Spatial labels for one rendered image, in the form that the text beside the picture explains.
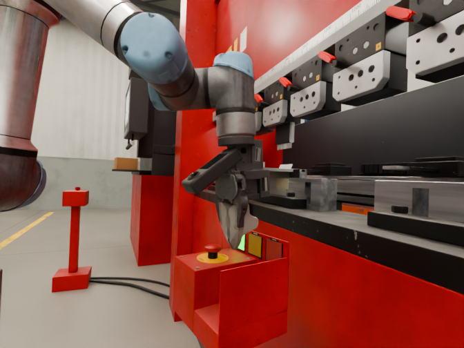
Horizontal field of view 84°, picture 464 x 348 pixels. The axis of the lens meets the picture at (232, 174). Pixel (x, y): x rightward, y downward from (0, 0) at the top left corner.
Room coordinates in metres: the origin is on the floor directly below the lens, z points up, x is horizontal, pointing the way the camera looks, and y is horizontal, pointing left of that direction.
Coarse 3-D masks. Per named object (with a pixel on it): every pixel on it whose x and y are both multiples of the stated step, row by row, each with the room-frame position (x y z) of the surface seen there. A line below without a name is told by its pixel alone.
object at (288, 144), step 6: (276, 126) 1.03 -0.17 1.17; (282, 126) 0.98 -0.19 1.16; (288, 126) 0.95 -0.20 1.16; (294, 126) 0.94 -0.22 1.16; (276, 132) 1.02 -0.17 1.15; (282, 132) 0.98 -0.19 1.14; (288, 132) 0.95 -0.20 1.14; (276, 138) 1.02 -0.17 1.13; (282, 138) 0.98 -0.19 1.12; (288, 138) 0.94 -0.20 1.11; (276, 144) 1.03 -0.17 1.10; (282, 144) 1.00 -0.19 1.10; (288, 144) 0.96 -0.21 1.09
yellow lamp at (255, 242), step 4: (252, 236) 0.60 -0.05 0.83; (256, 236) 0.59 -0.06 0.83; (252, 240) 0.60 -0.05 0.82; (256, 240) 0.58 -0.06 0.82; (260, 240) 0.57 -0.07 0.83; (252, 244) 0.60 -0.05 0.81; (256, 244) 0.58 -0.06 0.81; (260, 244) 0.57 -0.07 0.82; (252, 248) 0.60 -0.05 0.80; (256, 248) 0.58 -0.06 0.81; (260, 248) 0.57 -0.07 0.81; (252, 252) 0.60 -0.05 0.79; (256, 252) 0.58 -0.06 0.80; (260, 252) 0.57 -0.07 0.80; (260, 256) 0.57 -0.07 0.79
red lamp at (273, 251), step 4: (268, 240) 0.55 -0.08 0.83; (268, 244) 0.55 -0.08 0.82; (272, 244) 0.54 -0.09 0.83; (276, 244) 0.53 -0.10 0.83; (280, 244) 0.52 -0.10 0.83; (268, 248) 0.55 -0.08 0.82; (272, 248) 0.54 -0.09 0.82; (276, 248) 0.53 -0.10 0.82; (280, 248) 0.52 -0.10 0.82; (268, 252) 0.55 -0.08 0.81; (272, 252) 0.54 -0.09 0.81; (276, 252) 0.53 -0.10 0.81; (280, 252) 0.52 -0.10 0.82; (268, 256) 0.55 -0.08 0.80; (272, 256) 0.54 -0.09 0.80; (276, 256) 0.53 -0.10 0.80; (280, 256) 0.52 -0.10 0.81; (268, 260) 0.55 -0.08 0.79
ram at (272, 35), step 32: (224, 0) 1.61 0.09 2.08; (256, 0) 1.17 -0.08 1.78; (288, 0) 0.92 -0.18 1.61; (320, 0) 0.76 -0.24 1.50; (352, 0) 0.64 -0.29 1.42; (384, 0) 0.56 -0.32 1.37; (224, 32) 1.58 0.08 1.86; (256, 32) 1.16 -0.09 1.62; (288, 32) 0.91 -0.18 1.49; (256, 64) 1.15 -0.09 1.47
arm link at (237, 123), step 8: (240, 112) 0.45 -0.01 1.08; (216, 120) 0.48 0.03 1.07; (224, 120) 0.46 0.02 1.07; (232, 120) 0.45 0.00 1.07; (240, 120) 0.45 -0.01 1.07; (248, 120) 0.46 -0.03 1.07; (224, 128) 0.46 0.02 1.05; (232, 128) 0.46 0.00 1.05; (240, 128) 0.46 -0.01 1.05; (248, 128) 0.46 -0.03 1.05; (224, 136) 0.47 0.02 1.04; (232, 136) 0.46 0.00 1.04; (240, 136) 0.46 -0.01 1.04; (248, 136) 0.47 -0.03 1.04
